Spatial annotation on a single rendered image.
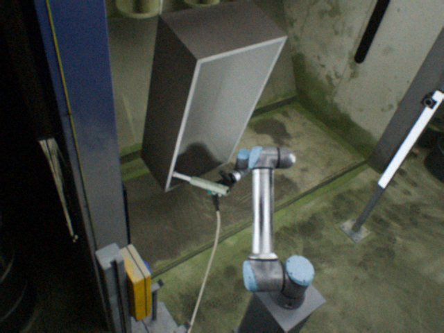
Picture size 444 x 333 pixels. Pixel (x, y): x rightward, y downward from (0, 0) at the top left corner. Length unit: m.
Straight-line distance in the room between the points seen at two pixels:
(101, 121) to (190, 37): 0.75
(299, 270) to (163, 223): 1.43
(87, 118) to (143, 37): 2.24
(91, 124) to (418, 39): 2.83
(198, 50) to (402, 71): 2.23
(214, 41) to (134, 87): 1.61
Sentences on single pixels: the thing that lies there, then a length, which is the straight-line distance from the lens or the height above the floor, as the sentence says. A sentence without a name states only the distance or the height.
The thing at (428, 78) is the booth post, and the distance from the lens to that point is 3.56.
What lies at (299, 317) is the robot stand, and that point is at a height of 0.64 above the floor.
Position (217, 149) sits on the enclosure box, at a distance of 3.00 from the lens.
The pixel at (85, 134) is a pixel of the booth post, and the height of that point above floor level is 1.64.
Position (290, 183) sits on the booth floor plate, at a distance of 3.52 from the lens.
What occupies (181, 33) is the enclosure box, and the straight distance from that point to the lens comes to 1.90.
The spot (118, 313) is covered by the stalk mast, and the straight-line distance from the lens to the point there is 1.29.
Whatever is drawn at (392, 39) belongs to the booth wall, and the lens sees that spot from 3.66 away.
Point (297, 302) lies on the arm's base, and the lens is 2.09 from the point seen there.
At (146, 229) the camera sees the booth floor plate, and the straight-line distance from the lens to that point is 3.00.
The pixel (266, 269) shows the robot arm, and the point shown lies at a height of 0.91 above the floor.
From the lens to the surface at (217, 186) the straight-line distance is 2.35.
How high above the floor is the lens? 2.50
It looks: 45 degrees down
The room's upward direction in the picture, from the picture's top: 10 degrees clockwise
